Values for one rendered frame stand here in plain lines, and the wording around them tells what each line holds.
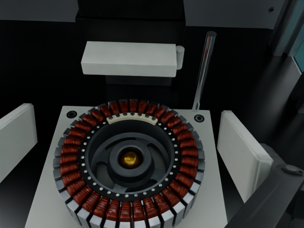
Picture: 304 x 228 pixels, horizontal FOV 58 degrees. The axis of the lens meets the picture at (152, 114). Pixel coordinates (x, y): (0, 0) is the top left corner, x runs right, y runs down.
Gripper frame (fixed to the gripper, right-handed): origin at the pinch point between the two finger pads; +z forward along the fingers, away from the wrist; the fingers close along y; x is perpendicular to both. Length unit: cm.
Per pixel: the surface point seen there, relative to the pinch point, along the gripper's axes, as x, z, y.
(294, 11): 8.5, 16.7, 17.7
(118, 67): 4.3, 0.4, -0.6
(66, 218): -7.1, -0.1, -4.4
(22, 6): 8.1, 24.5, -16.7
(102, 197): -4.0, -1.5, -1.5
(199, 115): -1.7, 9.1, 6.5
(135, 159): -2.9, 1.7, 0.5
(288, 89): 0.0, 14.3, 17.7
